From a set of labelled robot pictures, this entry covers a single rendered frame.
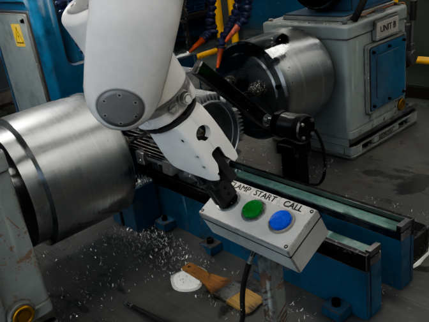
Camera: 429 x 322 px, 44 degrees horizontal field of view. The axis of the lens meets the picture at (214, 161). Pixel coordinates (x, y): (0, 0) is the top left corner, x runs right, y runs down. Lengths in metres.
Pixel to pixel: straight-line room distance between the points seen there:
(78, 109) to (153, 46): 0.52
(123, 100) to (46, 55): 0.76
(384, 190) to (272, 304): 0.60
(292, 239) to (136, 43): 0.32
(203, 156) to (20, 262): 0.41
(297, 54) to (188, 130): 0.71
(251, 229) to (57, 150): 0.38
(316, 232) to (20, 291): 0.50
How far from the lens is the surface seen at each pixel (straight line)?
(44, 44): 1.26
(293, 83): 1.26
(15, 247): 0.92
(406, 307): 0.99
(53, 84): 1.28
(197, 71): 1.05
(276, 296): 0.81
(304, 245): 0.69
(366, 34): 1.46
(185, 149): 0.65
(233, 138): 1.20
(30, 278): 0.95
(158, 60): 0.50
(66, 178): 0.94
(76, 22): 0.57
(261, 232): 0.70
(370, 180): 1.38
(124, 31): 0.49
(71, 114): 0.99
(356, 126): 1.48
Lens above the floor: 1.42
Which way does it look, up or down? 23 degrees down
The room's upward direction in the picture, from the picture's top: 8 degrees counter-clockwise
